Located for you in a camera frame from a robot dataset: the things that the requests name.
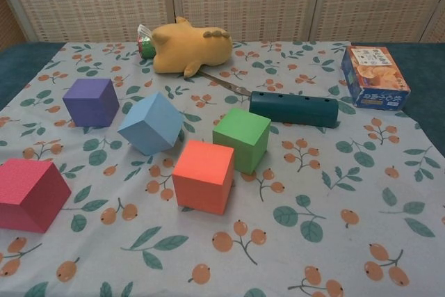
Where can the teal holder with holes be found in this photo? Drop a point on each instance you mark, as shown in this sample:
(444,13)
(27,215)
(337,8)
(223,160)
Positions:
(292,109)

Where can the green cube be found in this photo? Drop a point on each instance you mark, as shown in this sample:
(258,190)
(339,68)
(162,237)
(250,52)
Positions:
(243,140)

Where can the orange blue cracker box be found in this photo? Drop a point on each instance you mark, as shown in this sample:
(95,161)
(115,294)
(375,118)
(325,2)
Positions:
(375,79)

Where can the yellow plush toy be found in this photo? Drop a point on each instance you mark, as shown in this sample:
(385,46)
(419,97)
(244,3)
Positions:
(198,48)

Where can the green red snack bag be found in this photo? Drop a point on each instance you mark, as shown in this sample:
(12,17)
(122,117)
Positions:
(146,45)

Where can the brown woven screen panel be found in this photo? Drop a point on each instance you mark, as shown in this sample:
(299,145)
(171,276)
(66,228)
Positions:
(8,15)

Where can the orange cube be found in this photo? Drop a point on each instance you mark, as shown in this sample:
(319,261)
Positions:
(201,175)

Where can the red cube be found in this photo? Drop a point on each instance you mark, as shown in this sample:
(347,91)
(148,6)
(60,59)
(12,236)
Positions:
(26,196)

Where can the floral print tablecloth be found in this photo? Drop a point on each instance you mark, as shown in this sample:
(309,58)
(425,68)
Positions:
(295,199)

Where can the light blue cube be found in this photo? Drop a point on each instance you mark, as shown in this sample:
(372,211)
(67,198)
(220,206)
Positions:
(151,124)

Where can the metal table knife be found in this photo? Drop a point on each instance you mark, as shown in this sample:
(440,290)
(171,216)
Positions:
(226,85)

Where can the purple cube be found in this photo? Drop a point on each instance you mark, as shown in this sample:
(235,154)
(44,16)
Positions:
(90,104)

